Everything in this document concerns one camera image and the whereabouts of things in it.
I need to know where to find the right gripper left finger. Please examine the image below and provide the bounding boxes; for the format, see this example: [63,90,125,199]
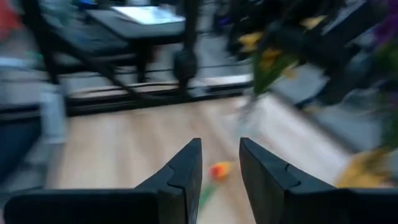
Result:
[2,138,204,224]

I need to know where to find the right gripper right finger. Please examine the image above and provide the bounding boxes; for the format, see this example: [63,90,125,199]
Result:
[238,137,398,224]

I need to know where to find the orange yellow tulip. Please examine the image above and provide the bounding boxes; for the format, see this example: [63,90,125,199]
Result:
[198,161,233,213]

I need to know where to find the purple flower bunch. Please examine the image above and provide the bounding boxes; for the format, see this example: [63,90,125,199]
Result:
[371,0,398,152]

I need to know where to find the amber glass vase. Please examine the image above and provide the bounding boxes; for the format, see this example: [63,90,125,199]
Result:
[335,148,397,189]

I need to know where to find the clear glass vase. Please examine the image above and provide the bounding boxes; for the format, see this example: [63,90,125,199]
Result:
[234,93,280,144]

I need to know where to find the black floor stand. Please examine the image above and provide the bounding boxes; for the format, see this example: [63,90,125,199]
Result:
[315,4,388,106]

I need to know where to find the grey desk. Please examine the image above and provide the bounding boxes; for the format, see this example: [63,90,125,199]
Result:
[40,6,187,75]

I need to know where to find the silver frame bracket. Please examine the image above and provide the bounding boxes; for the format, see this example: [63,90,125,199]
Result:
[39,85,68,146]

